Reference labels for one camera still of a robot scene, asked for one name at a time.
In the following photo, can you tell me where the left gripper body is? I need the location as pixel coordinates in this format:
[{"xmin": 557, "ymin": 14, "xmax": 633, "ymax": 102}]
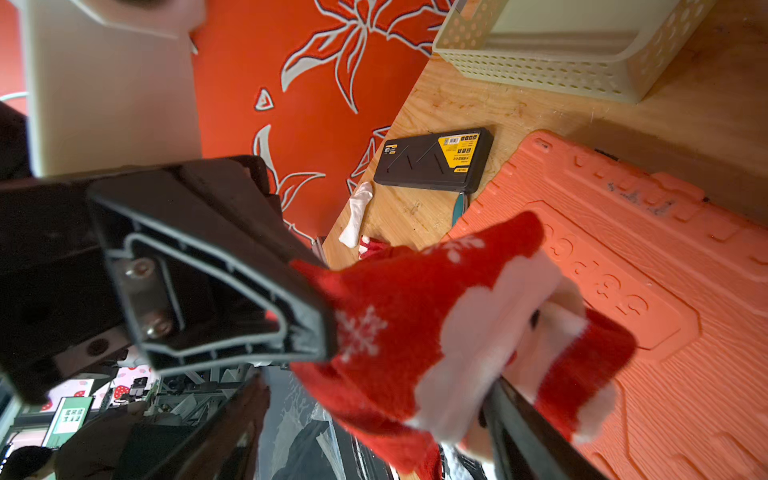
[{"xmin": 1, "ymin": 155, "xmax": 280, "ymax": 404}]

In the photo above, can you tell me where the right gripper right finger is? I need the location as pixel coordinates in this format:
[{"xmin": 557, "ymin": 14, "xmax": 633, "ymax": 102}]
[{"xmin": 482, "ymin": 378, "xmax": 605, "ymax": 480}]

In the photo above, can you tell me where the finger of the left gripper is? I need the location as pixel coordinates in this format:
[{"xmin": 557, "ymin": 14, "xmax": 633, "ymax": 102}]
[{"xmin": 87, "ymin": 167, "xmax": 336, "ymax": 375}]

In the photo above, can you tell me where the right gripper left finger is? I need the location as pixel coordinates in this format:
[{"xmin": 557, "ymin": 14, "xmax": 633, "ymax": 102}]
[{"xmin": 128, "ymin": 369, "xmax": 270, "ymax": 479}]

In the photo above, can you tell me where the red santa sock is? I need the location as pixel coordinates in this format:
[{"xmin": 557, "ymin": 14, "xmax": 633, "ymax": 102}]
[{"xmin": 292, "ymin": 211, "xmax": 637, "ymax": 479}]

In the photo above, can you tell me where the red white striped sock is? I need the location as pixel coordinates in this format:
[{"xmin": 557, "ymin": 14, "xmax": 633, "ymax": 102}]
[{"xmin": 358, "ymin": 235, "xmax": 392, "ymax": 260}]

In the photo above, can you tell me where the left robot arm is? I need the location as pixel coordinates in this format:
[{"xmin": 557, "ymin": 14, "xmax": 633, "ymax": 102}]
[{"xmin": 1, "ymin": 1, "xmax": 337, "ymax": 404}]

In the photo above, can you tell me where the green plastic basket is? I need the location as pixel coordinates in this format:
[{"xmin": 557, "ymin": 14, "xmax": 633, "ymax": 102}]
[{"xmin": 433, "ymin": 0, "xmax": 714, "ymax": 104}]

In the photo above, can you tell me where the white crumpled tissue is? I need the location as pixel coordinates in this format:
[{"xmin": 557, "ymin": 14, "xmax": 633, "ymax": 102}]
[{"xmin": 339, "ymin": 182, "xmax": 374, "ymax": 248}]

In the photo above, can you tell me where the orange plastic tool case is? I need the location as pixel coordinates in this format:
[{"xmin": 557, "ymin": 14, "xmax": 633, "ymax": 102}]
[{"xmin": 450, "ymin": 130, "xmax": 767, "ymax": 479}]

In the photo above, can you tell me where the black yellow bit box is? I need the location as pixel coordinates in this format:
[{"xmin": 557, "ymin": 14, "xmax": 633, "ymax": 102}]
[{"xmin": 373, "ymin": 128, "xmax": 494, "ymax": 193}]

